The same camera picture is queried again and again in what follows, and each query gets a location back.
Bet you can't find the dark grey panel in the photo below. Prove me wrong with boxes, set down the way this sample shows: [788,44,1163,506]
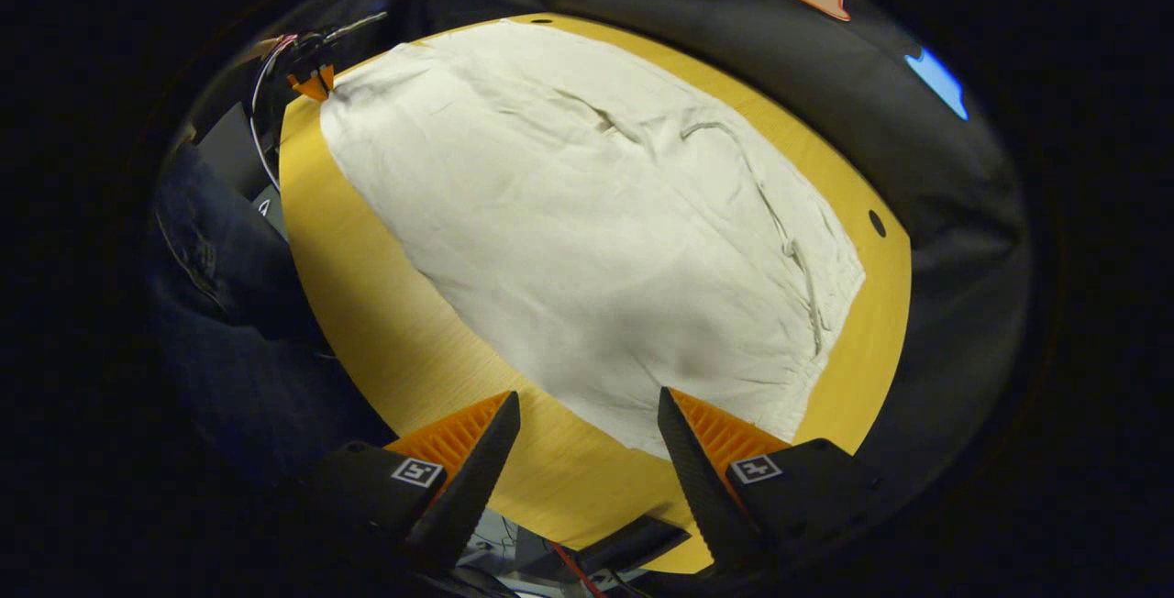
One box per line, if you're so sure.
[195,103,276,200]

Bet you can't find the black backdrop cloth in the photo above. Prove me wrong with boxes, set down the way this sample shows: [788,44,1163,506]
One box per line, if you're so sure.
[183,0,1033,489]

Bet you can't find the red cable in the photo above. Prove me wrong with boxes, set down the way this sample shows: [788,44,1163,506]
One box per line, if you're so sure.
[548,541,608,598]

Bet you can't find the white jeans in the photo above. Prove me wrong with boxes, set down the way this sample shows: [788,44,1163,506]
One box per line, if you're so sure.
[318,18,867,461]

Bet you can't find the black box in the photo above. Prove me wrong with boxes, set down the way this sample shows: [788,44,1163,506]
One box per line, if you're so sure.
[518,514,691,581]

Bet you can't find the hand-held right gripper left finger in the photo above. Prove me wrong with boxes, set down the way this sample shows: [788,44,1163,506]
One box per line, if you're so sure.
[301,390,522,573]

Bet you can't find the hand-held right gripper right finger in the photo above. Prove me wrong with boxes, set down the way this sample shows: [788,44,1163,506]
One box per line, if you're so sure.
[657,386,883,573]

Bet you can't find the white cable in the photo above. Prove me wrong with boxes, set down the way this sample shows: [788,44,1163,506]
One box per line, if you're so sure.
[249,33,300,193]

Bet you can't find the person's dark blue trousers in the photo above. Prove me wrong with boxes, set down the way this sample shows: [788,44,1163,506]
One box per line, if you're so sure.
[147,141,397,489]

